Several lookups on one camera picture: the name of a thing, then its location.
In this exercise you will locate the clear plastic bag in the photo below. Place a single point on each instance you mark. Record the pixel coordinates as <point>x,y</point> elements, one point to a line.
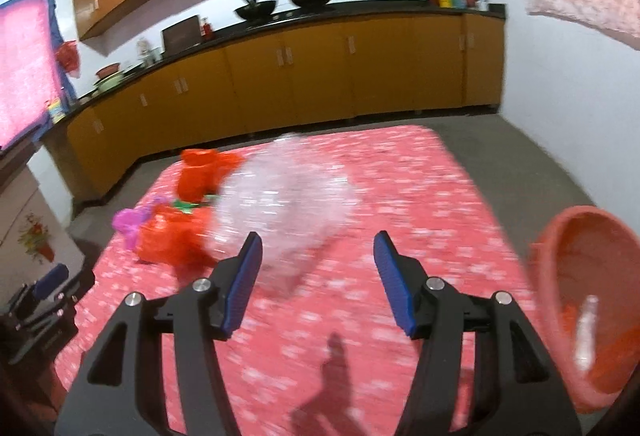
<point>285,211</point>

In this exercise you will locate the orange plastic bag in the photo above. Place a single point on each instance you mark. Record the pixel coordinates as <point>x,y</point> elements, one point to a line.
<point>200,176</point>
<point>170,241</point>

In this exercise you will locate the magenta plastic bag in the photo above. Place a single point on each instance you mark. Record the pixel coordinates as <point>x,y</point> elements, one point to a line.
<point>127,221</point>

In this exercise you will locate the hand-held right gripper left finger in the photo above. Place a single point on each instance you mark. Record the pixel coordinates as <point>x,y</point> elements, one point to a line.
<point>245,281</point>

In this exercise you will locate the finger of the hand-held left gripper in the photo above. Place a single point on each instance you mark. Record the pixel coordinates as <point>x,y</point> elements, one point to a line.
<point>52,278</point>
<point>82,283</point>

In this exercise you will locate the hanging red plastic bag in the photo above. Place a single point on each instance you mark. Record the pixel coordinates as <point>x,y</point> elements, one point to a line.
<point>67,57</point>

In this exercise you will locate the black countertop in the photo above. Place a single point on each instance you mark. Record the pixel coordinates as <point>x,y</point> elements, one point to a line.
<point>380,8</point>

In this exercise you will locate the wooden lower cabinets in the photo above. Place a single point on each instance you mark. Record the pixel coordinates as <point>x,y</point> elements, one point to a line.
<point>320,71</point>

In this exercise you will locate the red plastic basket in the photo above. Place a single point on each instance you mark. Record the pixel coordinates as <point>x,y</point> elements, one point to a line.
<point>590,236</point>

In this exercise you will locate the pink cloth blue border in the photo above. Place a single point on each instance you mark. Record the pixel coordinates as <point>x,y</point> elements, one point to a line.
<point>25,66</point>

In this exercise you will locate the white mug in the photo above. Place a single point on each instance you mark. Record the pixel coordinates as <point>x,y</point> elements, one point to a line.
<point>483,4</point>

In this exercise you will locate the green plastic bag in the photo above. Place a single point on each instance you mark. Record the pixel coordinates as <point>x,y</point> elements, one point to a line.
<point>187,205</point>

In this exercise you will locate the colourful small box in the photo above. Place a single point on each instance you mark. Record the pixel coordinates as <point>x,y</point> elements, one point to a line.
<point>55,110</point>

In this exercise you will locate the green basin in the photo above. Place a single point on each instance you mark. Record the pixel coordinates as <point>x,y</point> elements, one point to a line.
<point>110,82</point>

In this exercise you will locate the red basin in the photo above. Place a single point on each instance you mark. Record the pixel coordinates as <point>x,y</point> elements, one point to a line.
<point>107,69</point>

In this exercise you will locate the red bottle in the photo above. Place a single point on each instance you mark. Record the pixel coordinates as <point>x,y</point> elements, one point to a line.
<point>205,28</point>

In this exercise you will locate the yellow box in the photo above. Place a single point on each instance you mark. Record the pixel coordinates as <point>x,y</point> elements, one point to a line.
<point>444,0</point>

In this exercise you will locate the dark cutting board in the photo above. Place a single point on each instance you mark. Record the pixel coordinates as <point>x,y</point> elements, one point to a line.
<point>181,35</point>

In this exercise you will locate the clear plastic bottle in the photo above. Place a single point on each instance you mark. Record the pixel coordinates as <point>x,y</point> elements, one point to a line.
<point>145,51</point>

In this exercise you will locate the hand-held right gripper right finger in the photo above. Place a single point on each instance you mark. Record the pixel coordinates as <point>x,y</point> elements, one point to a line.
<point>395,281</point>

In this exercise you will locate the red floral tablecloth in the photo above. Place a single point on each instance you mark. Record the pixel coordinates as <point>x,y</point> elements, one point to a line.
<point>400,196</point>

